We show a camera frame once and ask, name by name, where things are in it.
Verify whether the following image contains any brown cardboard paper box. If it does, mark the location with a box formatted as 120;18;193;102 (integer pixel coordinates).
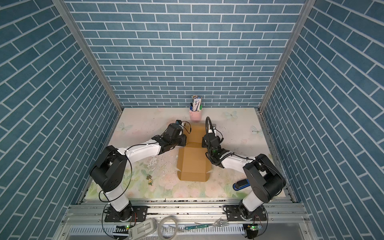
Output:
177;123;212;182

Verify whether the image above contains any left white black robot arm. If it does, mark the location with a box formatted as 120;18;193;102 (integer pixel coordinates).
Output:
90;120;192;221

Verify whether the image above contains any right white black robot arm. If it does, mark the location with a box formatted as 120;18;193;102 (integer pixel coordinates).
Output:
202;117;286;220

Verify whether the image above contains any pink pen holder cup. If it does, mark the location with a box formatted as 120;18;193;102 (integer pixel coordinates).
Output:
189;110;203;122

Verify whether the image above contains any floral table mat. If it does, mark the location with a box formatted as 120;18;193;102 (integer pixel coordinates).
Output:
110;108;270;200

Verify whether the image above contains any blue black stapler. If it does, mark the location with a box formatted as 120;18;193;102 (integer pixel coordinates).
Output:
233;179;250;191

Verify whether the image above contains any silver fork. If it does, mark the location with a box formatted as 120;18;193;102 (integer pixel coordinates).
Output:
195;218;230;228

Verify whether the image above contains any white plastic device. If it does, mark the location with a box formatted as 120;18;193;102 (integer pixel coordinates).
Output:
129;219;157;240

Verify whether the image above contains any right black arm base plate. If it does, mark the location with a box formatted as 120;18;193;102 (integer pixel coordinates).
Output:
222;205;268;222

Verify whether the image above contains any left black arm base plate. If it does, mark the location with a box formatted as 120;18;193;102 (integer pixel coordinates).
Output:
103;206;148;223

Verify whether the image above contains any coiled grey cable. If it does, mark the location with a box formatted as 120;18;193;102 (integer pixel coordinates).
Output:
157;215;180;240

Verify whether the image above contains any green handled tool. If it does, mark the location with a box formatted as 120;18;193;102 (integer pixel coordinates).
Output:
184;224;210;231

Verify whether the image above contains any aluminium frame rail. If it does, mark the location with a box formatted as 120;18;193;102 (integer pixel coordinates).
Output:
53;198;317;240

